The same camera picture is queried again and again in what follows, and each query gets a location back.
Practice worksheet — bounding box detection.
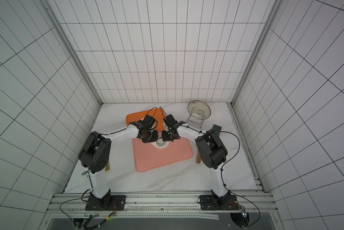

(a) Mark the wooden dough roller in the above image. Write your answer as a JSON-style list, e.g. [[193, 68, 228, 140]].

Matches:
[[196, 152, 201, 164]]

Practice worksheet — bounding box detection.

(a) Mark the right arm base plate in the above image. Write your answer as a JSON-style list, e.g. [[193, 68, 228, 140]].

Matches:
[[197, 194, 240, 211]]

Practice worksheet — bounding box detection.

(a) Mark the white dough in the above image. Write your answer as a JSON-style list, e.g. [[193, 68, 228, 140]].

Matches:
[[151, 142, 169, 149]]

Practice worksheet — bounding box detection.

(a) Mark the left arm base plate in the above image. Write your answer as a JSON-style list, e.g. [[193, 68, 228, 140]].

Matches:
[[85, 194, 127, 211]]

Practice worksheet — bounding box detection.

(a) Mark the small round metal cutter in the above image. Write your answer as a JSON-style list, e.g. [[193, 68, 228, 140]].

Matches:
[[156, 138, 166, 148]]

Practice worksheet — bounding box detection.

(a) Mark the aluminium mounting rail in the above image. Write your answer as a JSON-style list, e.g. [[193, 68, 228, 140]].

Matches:
[[40, 190, 284, 230]]

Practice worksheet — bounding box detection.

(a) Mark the orange silicone mat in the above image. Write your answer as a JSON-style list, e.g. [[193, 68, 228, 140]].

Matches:
[[126, 107, 165, 131]]

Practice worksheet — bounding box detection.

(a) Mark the green orange flour packet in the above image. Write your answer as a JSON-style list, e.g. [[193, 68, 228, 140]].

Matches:
[[105, 162, 110, 171]]

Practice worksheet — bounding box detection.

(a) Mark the pink silicone mat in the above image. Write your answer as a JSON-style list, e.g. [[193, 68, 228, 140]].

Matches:
[[133, 138, 193, 172]]

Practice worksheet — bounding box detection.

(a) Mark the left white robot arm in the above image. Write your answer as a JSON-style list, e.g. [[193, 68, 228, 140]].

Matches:
[[79, 115, 158, 199]]

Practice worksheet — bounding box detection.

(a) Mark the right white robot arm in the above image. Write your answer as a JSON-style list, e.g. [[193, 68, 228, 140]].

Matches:
[[161, 115, 228, 198]]

